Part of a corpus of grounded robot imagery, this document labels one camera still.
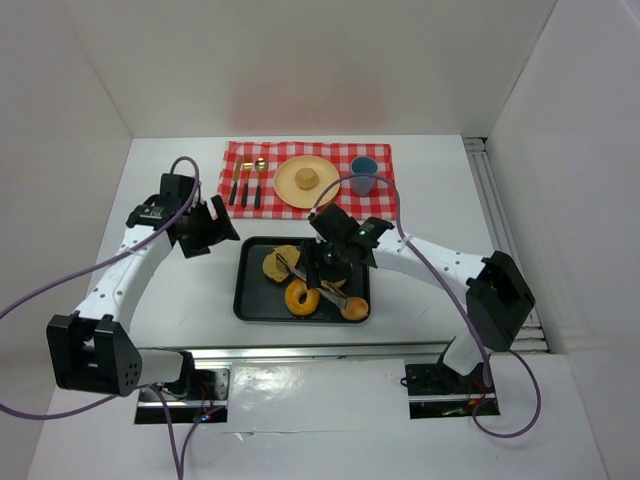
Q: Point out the small golden bread roll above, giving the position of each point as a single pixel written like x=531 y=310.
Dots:
x=356 y=309

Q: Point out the gold spoon black handle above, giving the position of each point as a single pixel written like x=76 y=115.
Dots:
x=261 y=167

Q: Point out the gold knife black handle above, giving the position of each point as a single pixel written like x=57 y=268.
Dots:
x=235 y=179

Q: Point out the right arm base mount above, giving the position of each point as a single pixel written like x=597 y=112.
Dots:
x=435 y=391

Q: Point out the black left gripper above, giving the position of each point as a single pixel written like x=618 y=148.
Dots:
x=201 y=230

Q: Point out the large pale bagel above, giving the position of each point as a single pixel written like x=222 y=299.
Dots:
x=333 y=285

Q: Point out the gold fork black handle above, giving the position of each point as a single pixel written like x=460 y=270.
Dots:
x=247 y=169

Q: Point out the black baking tray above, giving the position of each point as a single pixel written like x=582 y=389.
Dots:
x=260 y=299

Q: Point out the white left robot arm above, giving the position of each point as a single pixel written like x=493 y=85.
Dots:
x=90 y=348

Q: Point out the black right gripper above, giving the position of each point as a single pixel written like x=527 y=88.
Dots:
x=327 y=267

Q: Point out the aluminium rail right side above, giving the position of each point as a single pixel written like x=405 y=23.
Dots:
x=531 y=339

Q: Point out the blue cup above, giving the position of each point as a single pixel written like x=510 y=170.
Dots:
x=363 y=169

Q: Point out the orange glazed donut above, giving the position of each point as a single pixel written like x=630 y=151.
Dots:
x=300 y=300

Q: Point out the flat brown bread slice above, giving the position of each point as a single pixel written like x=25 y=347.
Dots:
x=273 y=268

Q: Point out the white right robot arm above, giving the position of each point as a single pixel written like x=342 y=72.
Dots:
x=490 y=293

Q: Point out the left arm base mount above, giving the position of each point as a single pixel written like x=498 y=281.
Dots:
x=205 y=400

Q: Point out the small round tan muffin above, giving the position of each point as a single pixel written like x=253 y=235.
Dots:
x=306 y=178

